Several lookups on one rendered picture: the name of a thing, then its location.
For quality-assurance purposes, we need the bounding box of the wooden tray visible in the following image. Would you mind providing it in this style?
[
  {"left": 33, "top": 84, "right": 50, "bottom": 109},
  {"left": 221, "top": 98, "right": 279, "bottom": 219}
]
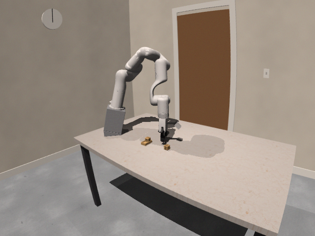
[{"left": 141, "top": 140, "right": 152, "bottom": 146}]

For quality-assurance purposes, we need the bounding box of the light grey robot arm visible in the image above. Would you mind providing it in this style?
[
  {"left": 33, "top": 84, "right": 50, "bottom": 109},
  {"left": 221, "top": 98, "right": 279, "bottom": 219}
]
[{"left": 109, "top": 47, "right": 170, "bottom": 118}]

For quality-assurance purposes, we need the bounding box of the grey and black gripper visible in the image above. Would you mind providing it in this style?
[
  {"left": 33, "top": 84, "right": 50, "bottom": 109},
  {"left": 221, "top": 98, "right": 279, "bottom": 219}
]
[{"left": 158, "top": 117, "right": 169, "bottom": 142}]

